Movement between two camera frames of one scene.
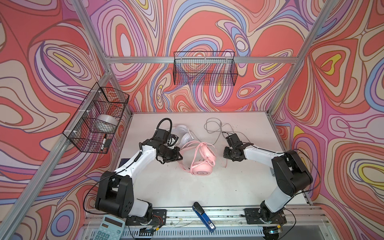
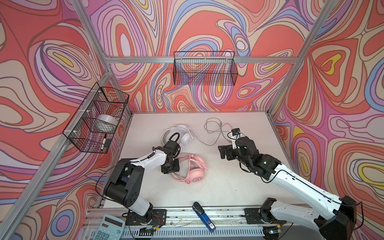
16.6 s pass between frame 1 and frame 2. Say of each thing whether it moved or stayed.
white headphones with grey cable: stayed
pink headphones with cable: moved
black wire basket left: stayed
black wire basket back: stayed
